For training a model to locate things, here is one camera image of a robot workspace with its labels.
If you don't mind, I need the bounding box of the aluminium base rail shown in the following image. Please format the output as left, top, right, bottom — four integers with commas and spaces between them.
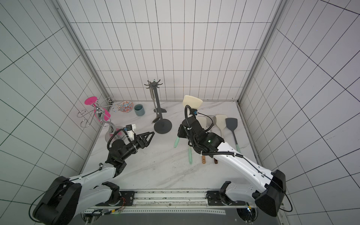
67, 188, 283, 216

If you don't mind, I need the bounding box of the cream spatula light wood handle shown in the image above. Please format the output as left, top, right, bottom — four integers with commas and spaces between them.
216, 114, 228, 137

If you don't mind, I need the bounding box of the grey utensil rack stand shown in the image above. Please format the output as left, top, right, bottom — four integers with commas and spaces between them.
145, 80, 172, 134

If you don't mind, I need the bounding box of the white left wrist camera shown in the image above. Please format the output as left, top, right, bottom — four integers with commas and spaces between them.
125, 124, 136, 136

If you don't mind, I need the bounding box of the teal ceramic cup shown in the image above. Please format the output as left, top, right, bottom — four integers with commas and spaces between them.
134, 104, 145, 116

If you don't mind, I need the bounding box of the grey spatula mint handle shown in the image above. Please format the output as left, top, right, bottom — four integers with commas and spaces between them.
225, 118, 241, 153

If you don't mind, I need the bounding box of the pink plastic wine glass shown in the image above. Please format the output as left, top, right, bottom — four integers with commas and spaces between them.
84, 96, 111, 123

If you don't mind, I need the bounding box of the chrome wine glass holder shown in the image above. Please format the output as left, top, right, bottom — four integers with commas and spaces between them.
77, 96, 126, 143

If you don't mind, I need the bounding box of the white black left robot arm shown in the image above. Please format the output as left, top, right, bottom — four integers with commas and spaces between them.
28, 132, 155, 225

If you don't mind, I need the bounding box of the cream spoon mint handle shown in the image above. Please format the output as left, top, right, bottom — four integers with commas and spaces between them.
173, 95, 203, 149

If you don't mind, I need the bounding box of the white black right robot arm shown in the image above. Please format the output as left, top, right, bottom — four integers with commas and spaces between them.
178, 116, 286, 217

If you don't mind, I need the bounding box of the grey utensil mint handle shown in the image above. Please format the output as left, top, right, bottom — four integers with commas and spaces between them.
152, 108, 167, 123

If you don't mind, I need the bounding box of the grey metal utensil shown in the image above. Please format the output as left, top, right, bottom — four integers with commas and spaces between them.
149, 85, 156, 110

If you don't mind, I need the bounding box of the cream spatula mint handle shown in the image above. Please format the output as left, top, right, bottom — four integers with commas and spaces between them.
188, 146, 193, 165

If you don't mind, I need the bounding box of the cream utensil dark wood handle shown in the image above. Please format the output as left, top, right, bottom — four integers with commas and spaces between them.
206, 115, 218, 165

